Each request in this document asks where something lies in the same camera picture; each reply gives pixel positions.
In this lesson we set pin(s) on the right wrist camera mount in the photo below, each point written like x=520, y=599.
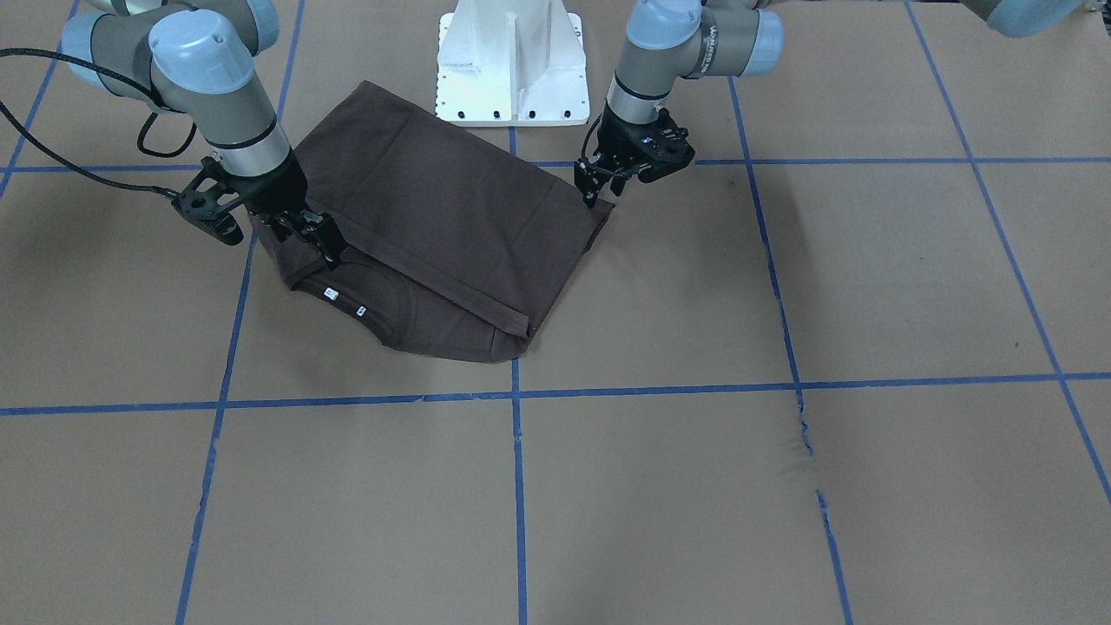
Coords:
x=209, y=199

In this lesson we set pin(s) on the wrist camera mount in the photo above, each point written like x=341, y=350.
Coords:
x=209, y=199
x=664, y=148

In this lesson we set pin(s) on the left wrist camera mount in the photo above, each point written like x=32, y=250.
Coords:
x=664, y=148

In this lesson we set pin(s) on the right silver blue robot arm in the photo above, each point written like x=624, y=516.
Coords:
x=196, y=58

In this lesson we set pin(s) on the dark brown t-shirt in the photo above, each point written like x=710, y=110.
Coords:
x=455, y=248

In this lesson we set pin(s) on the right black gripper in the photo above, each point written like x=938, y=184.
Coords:
x=276, y=192

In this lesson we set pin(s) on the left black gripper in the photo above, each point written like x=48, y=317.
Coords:
x=627, y=136

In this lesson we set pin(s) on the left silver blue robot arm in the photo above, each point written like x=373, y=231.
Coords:
x=667, y=41

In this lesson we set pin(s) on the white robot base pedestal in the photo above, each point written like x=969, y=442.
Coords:
x=511, y=63

